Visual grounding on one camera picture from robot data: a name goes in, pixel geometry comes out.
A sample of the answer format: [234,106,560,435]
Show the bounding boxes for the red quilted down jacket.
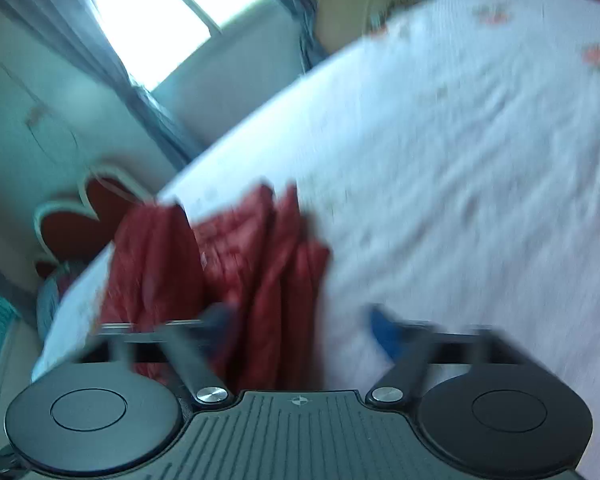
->
[99,184,330,392]

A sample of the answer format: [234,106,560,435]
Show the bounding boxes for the blue and red pillow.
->
[36,261,86,342]

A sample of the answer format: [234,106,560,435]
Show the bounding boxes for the red heart-shaped headboard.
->
[33,164,152,278]

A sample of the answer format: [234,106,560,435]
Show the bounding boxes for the white floral bed sheet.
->
[6,0,600,479]

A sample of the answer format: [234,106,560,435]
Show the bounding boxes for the bright window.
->
[93,0,263,91]

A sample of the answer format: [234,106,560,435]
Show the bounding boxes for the grey-blue left curtain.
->
[0,0,206,170]

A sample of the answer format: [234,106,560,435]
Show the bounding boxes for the hanging wall cable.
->
[24,102,81,166]

